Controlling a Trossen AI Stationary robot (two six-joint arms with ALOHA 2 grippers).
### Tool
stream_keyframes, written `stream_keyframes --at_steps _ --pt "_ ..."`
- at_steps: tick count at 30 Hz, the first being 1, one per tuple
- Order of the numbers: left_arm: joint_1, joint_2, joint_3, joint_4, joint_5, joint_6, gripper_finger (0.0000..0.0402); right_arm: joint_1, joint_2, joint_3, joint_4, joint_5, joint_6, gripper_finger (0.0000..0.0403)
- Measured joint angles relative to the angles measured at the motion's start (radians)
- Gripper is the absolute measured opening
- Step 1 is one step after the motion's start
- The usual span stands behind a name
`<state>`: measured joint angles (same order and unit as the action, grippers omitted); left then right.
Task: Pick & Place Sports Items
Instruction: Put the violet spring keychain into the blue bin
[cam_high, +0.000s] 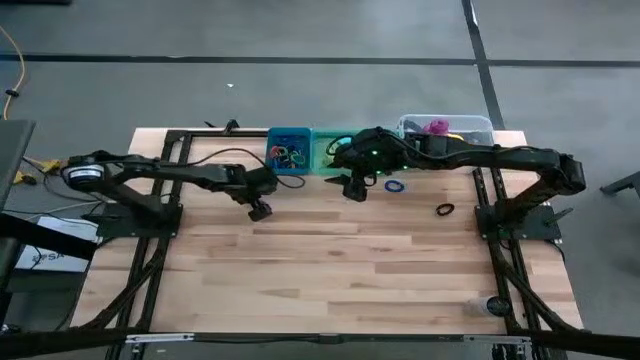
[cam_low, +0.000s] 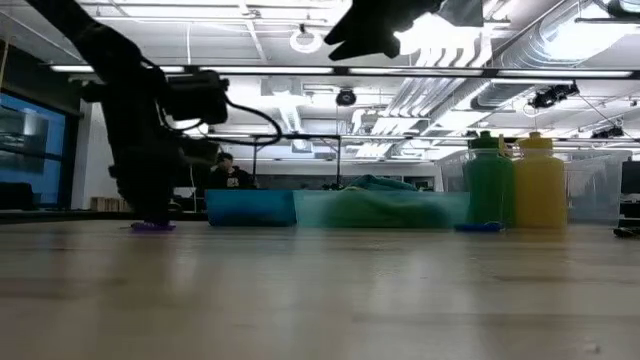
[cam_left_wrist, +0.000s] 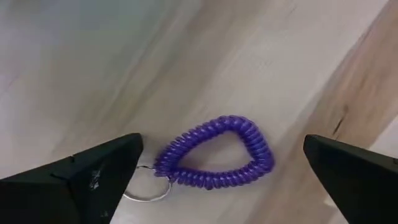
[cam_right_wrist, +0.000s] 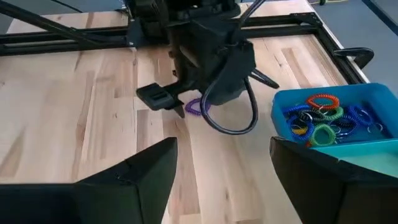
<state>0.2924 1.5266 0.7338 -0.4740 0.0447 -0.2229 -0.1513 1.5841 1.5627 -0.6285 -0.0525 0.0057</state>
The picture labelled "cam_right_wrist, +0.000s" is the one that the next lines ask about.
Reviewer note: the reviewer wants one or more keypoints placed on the orange spiral wrist coil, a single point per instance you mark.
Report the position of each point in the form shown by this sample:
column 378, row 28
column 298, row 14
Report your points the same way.
column 308, row 144
column 323, row 96

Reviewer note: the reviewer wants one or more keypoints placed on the blue plastic bin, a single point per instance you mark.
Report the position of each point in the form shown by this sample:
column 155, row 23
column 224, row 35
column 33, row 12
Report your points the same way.
column 382, row 96

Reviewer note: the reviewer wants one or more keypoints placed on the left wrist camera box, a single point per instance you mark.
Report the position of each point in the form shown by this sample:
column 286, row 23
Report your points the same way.
column 236, row 71

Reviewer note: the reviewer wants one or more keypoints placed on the yellow spiral wrist coil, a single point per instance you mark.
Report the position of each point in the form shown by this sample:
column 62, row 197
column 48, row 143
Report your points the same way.
column 300, row 130

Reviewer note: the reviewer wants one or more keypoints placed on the black aluminium rig frame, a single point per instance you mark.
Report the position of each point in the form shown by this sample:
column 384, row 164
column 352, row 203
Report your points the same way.
column 62, row 34

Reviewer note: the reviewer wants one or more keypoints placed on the black table clamp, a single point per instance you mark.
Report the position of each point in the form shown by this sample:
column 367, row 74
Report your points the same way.
column 357, row 53

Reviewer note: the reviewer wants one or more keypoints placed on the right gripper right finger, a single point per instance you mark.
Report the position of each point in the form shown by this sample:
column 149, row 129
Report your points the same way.
column 326, row 193

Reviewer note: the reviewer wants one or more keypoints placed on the green spiral wrist coil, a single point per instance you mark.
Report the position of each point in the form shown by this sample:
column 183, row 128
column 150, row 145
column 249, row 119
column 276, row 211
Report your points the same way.
column 314, row 137
column 338, row 113

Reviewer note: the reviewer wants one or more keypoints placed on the teal translucent bin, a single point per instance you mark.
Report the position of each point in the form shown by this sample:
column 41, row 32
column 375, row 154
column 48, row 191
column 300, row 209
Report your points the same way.
column 373, row 158

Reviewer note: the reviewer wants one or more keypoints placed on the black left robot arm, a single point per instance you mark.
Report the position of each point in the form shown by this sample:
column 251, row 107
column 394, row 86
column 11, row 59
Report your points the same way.
column 149, row 12

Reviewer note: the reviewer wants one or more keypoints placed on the blue spiral wrist coil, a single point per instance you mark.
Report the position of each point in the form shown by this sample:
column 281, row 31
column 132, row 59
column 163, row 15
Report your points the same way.
column 292, row 130
column 295, row 108
column 354, row 112

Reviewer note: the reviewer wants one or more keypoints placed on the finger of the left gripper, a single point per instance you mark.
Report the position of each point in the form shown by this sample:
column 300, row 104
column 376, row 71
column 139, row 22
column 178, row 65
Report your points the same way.
column 181, row 110

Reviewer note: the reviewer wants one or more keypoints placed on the purple spiral wrist coil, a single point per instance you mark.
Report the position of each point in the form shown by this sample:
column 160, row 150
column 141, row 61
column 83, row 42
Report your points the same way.
column 191, row 107

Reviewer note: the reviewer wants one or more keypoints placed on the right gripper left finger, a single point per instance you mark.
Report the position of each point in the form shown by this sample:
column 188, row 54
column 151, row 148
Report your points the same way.
column 93, row 202

